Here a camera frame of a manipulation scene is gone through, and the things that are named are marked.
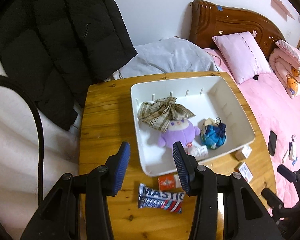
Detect black smartphone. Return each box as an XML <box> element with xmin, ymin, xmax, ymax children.
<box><xmin>268</xmin><ymin>131</ymin><xmax>277</xmax><ymax>156</ymax></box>

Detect plaid fabric bow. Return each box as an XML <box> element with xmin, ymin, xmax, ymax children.
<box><xmin>138</xmin><ymin>96</ymin><xmax>195</xmax><ymax>133</ymax></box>

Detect long orange white box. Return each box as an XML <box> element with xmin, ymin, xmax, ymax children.
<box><xmin>158</xmin><ymin>174</ymin><xmax>181</xmax><ymax>191</ymax></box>

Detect purple plush toy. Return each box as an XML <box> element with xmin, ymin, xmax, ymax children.
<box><xmin>157</xmin><ymin>119</ymin><xmax>200</xmax><ymax>149</ymax></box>

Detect small white carton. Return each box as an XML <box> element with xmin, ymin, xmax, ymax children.
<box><xmin>235</xmin><ymin>145</ymin><xmax>252</xmax><ymax>161</ymax></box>

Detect red white box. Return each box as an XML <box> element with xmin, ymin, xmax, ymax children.
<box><xmin>237</xmin><ymin>162</ymin><xmax>253</xmax><ymax>183</ymax></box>

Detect white curtain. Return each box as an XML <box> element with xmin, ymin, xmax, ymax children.
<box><xmin>0</xmin><ymin>36</ymin><xmax>84</xmax><ymax>239</ymax></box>

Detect pink pillow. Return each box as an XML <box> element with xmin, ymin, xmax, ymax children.
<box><xmin>212</xmin><ymin>31</ymin><xmax>271</xmax><ymax>85</ymax></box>

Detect black cable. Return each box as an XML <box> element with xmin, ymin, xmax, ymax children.
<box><xmin>0</xmin><ymin>74</ymin><xmax>45</xmax><ymax>205</ymax></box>

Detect wooden headboard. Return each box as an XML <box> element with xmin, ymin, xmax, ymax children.
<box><xmin>189</xmin><ymin>0</ymin><xmax>285</xmax><ymax>58</ymax></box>

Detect black jacket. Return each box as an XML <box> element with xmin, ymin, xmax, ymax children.
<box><xmin>0</xmin><ymin>0</ymin><xmax>136</xmax><ymax>131</ymax></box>

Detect small white green box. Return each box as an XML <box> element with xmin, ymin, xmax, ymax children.
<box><xmin>187</xmin><ymin>145</ymin><xmax>209</xmax><ymax>161</ymax></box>

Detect white plastic tray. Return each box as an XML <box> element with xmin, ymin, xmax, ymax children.
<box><xmin>130</xmin><ymin>76</ymin><xmax>255</xmax><ymax>177</ymax></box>

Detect blue Mastic snack packet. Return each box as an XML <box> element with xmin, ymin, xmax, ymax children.
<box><xmin>138</xmin><ymin>183</ymin><xmax>185</xmax><ymax>213</ymax></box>

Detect folded pink cartoon quilt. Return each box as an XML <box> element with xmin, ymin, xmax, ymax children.
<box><xmin>269</xmin><ymin>40</ymin><xmax>300</xmax><ymax>98</ymax></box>

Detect blue drawstring pouch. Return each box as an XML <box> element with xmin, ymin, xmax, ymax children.
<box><xmin>200</xmin><ymin>117</ymin><xmax>226</xmax><ymax>150</ymax></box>

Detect grey blanket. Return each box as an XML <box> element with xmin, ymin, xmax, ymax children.
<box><xmin>111</xmin><ymin>37</ymin><xmax>221</xmax><ymax>80</ymax></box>

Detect pink bedspread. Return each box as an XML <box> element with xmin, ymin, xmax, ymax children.
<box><xmin>202</xmin><ymin>48</ymin><xmax>300</xmax><ymax>209</ymax></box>

